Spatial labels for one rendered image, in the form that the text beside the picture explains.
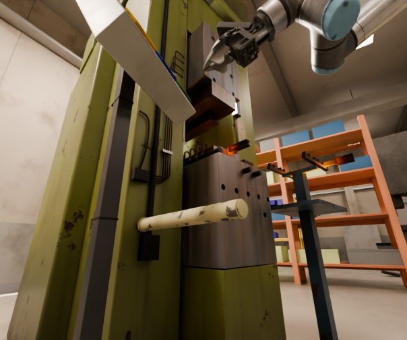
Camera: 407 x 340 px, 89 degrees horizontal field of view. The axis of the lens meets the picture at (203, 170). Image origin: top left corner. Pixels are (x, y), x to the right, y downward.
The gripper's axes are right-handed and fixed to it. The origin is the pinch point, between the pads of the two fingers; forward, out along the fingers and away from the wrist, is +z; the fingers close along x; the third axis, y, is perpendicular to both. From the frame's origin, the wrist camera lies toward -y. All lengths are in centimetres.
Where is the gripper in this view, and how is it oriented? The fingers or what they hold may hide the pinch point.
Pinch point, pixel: (205, 65)
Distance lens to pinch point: 71.9
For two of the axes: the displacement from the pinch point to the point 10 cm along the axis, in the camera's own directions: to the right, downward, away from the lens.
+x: 3.6, 3.2, 8.7
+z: -8.0, 5.9, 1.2
